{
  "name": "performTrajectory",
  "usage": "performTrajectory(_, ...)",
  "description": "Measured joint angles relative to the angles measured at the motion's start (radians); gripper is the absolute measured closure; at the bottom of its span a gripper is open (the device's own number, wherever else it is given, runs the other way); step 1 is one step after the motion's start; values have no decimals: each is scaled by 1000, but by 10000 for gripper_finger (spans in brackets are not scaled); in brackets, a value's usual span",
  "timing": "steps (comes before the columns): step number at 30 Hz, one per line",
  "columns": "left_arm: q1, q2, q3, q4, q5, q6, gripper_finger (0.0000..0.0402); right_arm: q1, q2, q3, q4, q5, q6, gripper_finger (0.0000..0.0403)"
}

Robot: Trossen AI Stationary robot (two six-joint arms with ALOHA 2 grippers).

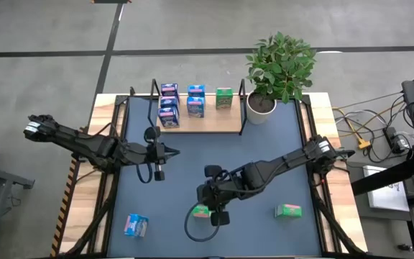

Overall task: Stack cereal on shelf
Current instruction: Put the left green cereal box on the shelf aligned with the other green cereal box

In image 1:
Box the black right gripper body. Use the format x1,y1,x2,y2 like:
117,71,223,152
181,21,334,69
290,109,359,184
196,164,235,228

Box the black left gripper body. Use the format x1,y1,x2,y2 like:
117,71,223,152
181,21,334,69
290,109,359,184
143,125,167,182

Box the Apple Jacks cereal box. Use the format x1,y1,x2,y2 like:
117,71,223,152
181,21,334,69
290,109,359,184
215,87,234,110
274,203,303,219
191,204,212,219

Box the Rice Krispies cereal box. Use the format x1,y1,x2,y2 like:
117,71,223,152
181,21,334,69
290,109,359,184
123,213,150,238
187,84,206,98
186,96,206,119

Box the blue-grey table mat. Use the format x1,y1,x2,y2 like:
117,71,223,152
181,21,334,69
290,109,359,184
106,96,323,257

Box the yellow black hazard tape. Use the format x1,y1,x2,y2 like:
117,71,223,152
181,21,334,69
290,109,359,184
50,158,78,258

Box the green plant in white pot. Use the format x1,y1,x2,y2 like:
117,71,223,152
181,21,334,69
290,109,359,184
245,31,318,126

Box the black diagonal beam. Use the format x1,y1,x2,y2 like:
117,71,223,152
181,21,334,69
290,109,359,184
350,138,414,197

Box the white board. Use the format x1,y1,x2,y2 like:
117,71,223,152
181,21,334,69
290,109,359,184
362,164,411,213

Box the black power adapter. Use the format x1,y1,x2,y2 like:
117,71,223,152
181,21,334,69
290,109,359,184
382,126,405,154

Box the left gripper black cable loop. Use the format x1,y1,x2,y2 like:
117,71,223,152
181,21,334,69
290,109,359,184
136,162,155,184

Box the gripper black cable loop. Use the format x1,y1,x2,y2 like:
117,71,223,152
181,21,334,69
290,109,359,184
184,201,222,242
136,162,155,184

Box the right gripper black cable loop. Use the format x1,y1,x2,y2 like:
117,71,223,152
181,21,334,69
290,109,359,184
184,201,222,242

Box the wooden shelf with black frame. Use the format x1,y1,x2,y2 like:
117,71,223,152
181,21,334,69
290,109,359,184
147,78,248,137

